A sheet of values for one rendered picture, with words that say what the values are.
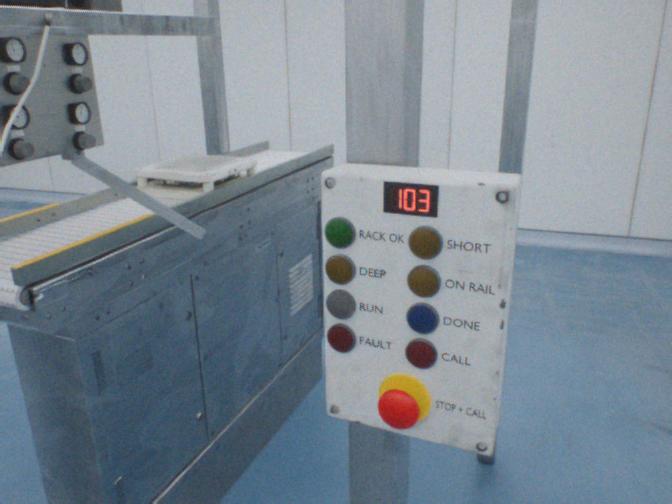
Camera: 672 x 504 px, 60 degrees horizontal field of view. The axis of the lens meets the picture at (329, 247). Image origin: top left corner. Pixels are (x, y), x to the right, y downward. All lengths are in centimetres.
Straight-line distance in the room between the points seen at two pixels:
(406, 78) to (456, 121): 352
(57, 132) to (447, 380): 77
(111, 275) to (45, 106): 36
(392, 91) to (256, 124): 398
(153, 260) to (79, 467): 49
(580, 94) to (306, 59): 183
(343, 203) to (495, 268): 14
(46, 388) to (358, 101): 104
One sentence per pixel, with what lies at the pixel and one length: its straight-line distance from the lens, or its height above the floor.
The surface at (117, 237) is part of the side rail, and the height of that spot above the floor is 96.
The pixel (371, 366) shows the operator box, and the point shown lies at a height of 102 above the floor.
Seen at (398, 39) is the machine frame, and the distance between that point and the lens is 55.
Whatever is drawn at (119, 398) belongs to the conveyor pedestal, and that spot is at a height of 58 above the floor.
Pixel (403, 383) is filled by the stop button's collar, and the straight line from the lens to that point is 57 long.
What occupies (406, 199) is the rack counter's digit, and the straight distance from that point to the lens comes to 50.
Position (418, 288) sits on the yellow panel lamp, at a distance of 51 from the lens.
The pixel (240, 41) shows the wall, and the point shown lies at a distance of 452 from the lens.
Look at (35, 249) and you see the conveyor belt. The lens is 130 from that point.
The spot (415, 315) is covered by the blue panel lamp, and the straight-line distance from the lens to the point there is 53.
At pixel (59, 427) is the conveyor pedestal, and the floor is 54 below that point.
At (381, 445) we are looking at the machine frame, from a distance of 70.
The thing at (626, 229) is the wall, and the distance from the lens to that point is 422.
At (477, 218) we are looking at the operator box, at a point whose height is 118.
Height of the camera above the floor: 132
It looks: 19 degrees down
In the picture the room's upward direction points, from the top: 1 degrees counter-clockwise
